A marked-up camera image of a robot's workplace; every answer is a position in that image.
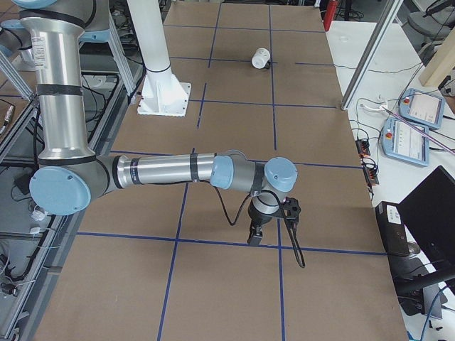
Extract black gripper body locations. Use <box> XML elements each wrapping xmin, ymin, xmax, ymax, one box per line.
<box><xmin>248</xmin><ymin>193</ymin><xmax>282</xmax><ymax>231</ymax></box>

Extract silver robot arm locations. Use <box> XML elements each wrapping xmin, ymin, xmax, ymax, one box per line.
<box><xmin>18</xmin><ymin>1</ymin><xmax>300</xmax><ymax>247</ymax></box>

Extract white mug with smiley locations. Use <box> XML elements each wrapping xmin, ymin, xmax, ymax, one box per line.
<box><xmin>251</xmin><ymin>48</ymin><xmax>271</xmax><ymax>70</ymax></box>

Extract brown paper table cover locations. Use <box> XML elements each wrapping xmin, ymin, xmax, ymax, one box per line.
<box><xmin>34</xmin><ymin>2</ymin><xmax>407</xmax><ymax>340</ymax></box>

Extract black box on table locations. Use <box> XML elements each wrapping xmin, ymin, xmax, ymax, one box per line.
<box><xmin>375</xmin><ymin>201</ymin><xmax>410</xmax><ymax>257</ymax></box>

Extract near blue teach pendant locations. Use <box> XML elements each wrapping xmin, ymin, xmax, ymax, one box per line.
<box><xmin>380</xmin><ymin>117</ymin><xmax>429</xmax><ymax>167</ymax></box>

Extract blue teach pendant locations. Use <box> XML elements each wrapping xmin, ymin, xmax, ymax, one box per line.
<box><xmin>380</xmin><ymin>117</ymin><xmax>429</xmax><ymax>167</ymax></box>
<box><xmin>399</xmin><ymin>88</ymin><xmax>446</xmax><ymax>130</ymax></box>

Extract black laptop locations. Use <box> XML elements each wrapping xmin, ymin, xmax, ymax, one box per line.
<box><xmin>398</xmin><ymin>166</ymin><xmax>454</xmax><ymax>269</ymax></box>

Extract far blue teach pendant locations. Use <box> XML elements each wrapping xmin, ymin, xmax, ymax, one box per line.
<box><xmin>399</xmin><ymin>88</ymin><xmax>446</xmax><ymax>130</ymax></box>

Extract red cylinder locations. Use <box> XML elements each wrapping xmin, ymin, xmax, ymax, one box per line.
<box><xmin>323</xmin><ymin>0</ymin><xmax>338</xmax><ymax>32</ymax></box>

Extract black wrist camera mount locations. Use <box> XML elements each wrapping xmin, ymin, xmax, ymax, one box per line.
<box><xmin>282</xmin><ymin>197</ymin><xmax>301</xmax><ymax>225</ymax></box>

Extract black looped camera cable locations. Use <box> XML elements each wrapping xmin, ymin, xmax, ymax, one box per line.
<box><xmin>280</xmin><ymin>202</ymin><xmax>306</xmax><ymax>269</ymax></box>

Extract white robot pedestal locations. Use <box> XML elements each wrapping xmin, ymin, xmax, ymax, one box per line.
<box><xmin>127</xmin><ymin>0</ymin><xmax>191</xmax><ymax>117</ymax></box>

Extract aluminium frame post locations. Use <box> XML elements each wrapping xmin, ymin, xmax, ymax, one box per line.
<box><xmin>341</xmin><ymin>0</ymin><xmax>404</xmax><ymax>110</ymax></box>

